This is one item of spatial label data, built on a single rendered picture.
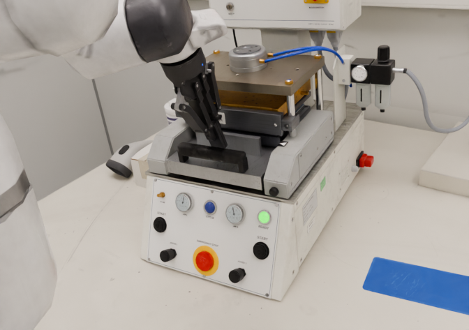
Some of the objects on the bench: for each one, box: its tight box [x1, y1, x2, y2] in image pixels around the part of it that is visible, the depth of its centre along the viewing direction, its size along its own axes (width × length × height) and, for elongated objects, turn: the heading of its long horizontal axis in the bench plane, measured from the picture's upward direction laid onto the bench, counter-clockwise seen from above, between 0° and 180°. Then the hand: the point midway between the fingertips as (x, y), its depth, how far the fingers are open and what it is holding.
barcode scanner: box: [105, 140, 154, 178], centre depth 149 cm, size 20×8×8 cm, turn 155°
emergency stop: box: [195, 251, 214, 271], centre depth 102 cm, size 2×4×4 cm, turn 73°
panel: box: [147, 177, 282, 299], centre depth 100 cm, size 2×30×19 cm, turn 73°
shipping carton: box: [131, 142, 153, 188], centre depth 141 cm, size 19×13×9 cm
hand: (214, 135), depth 99 cm, fingers closed
